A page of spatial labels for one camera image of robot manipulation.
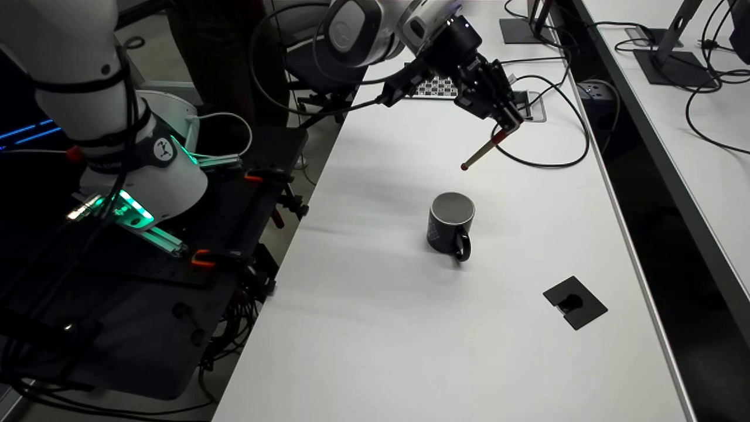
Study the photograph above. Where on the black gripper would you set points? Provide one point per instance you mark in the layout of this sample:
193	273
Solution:
483	85

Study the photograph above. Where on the red capped tan pen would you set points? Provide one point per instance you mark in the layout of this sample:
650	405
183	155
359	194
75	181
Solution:
481	152

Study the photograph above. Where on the black mug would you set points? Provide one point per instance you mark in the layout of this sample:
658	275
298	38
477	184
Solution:
446	230

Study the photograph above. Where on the black white calibration board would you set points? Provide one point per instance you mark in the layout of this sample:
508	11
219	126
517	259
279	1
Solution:
437	86

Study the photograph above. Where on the black flat monitor base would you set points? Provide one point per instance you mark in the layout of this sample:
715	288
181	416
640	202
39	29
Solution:
519	30

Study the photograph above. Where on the black box under desk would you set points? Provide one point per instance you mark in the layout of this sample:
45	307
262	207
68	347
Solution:
598	102

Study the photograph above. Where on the black monitor stand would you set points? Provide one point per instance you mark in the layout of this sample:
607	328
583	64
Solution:
672	62

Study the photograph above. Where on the black square grommet plate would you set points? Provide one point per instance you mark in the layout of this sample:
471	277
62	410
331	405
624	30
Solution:
575	301

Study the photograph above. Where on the black office chair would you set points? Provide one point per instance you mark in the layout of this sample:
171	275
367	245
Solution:
313	73

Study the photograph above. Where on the black robot mounting cart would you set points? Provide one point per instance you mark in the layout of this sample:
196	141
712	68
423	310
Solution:
149	335

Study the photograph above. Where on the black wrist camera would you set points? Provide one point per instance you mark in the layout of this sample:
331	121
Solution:
401	85

